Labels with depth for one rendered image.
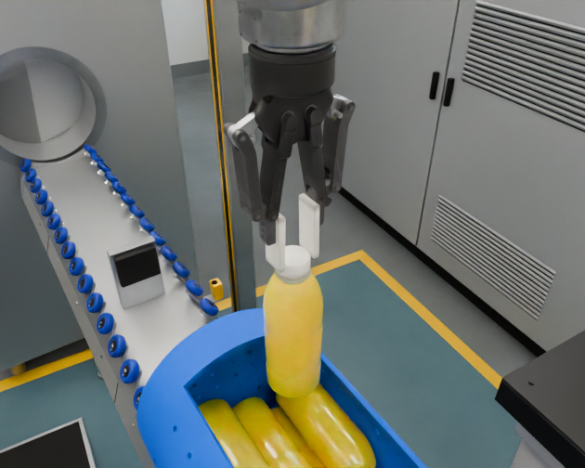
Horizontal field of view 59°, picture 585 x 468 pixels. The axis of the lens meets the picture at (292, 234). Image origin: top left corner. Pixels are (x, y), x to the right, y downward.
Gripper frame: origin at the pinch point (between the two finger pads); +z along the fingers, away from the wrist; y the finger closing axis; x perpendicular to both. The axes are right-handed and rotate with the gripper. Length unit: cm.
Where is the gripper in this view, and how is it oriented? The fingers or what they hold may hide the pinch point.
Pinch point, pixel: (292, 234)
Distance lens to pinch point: 56.1
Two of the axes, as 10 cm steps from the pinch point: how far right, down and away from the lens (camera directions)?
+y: -8.3, 3.3, -4.5
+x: 5.5, 4.9, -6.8
